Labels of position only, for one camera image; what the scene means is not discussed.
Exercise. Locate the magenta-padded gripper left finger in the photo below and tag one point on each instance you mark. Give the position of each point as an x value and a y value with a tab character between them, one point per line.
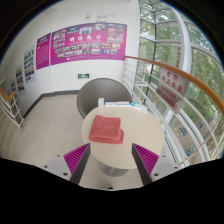
77	157

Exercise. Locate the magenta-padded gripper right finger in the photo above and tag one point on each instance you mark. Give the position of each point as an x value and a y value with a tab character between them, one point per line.
146	158

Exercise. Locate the pink terry towel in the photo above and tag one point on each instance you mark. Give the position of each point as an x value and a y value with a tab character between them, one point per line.
106	129

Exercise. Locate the flat white and blue box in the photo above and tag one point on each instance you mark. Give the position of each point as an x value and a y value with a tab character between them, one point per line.
123	103
140	106
111	103

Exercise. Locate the small upright white box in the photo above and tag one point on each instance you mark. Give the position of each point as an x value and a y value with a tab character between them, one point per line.
100	102

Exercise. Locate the grey round-backed chair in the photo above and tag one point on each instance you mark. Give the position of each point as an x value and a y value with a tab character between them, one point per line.
96	90

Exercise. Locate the silver red-lettered warning sign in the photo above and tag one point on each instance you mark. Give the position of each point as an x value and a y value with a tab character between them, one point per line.
171	88

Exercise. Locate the short white railing orange handrail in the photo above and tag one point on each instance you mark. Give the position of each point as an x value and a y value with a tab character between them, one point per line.
13	110

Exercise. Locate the green exit sign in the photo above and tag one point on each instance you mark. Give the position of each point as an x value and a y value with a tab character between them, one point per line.
83	76

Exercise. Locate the white railing with orange handrail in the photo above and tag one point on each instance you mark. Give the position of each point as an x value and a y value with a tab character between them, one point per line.
153	61

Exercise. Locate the wide magenta photo poster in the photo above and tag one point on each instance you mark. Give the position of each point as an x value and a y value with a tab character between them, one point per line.
88	53

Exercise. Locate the narrow magenta text poster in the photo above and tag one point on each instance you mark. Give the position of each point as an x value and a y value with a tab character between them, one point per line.
43	51

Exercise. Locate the silver table pedestal base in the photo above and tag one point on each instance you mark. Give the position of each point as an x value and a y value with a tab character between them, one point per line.
113	170

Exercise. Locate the white photo wall poster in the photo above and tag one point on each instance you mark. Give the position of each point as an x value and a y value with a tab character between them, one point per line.
29	64
20	79
13	86

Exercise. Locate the white-framed glass window wall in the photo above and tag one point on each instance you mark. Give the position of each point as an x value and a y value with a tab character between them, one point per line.
163	33

